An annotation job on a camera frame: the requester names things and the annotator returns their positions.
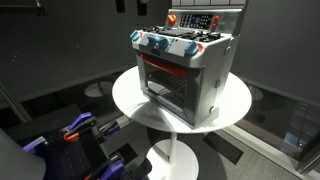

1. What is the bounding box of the blue stove knob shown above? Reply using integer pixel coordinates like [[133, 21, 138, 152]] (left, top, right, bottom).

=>
[[130, 30, 140, 41], [147, 35, 169, 49], [184, 41, 198, 56]]

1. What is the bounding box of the blue left stove knob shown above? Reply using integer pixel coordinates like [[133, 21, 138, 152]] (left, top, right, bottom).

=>
[[130, 30, 140, 41]]

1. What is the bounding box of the orange panel button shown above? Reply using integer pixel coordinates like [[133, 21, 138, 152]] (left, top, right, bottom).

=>
[[214, 16, 220, 21], [211, 23, 217, 30]]

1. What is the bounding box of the purple black clamp rig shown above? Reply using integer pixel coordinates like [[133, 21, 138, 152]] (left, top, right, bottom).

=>
[[1, 107, 152, 180]]

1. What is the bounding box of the lower orange panel button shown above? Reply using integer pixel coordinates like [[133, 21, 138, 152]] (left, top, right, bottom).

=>
[[211, 23, 217, 30]]

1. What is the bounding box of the round white side table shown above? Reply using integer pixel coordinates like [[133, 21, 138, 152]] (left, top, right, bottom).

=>
[[111, 65, 253, 180]]

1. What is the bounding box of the top orange panel button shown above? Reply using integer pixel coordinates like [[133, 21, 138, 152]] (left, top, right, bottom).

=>
[[214, 16, 220, 21]]

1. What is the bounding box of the grey toy stove oven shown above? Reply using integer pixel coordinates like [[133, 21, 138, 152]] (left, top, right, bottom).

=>
[[131, 0, 249, 126]]

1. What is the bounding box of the blue middle stove knob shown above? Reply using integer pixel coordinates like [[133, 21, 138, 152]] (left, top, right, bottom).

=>
[[147, 35, 169, 49]]

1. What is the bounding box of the blue right stove knob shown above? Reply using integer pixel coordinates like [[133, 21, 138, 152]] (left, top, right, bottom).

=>
[[184, 41, 198, 56]]

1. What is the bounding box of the orange round stove knob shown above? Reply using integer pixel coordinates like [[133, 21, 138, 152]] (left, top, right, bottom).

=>
[[167, 14, 177, 25]]

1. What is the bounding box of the red oven door handle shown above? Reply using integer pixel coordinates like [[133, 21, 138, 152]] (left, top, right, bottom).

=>
[[140, 55, 187, 77]]

